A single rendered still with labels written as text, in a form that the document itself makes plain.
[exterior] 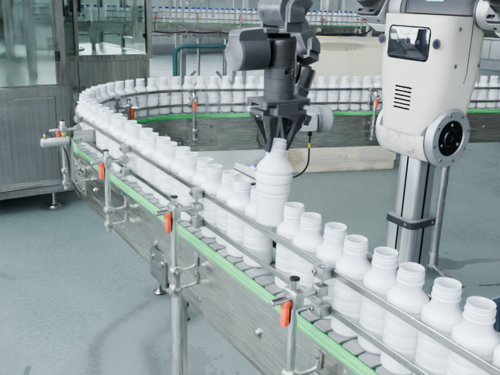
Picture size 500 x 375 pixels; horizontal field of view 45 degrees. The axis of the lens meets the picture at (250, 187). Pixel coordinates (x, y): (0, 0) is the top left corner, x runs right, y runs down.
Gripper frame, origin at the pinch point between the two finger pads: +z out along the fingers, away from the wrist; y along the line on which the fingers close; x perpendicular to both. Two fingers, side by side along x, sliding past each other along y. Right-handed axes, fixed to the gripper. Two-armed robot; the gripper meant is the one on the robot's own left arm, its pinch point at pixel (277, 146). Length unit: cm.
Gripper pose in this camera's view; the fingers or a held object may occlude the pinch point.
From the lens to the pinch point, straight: 112.1
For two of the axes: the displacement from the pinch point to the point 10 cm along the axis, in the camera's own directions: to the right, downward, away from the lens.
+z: -0.3, 9.5, 3.1
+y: 8.5, -1.4, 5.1
